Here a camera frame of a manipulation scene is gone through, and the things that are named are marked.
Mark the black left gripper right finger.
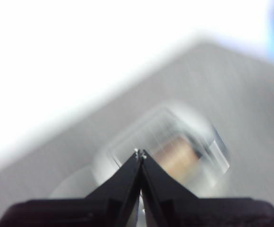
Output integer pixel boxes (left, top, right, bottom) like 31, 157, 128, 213
140, 149, 274, 227

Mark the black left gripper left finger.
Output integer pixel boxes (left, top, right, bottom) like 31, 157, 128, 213
0, 149, 142, 227

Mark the brown-crusted bread slice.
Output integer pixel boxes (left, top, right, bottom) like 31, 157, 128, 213
154, 136, 199, 176

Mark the cream toaster with chrome rim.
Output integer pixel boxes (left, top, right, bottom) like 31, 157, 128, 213
49, 100, 231, 200

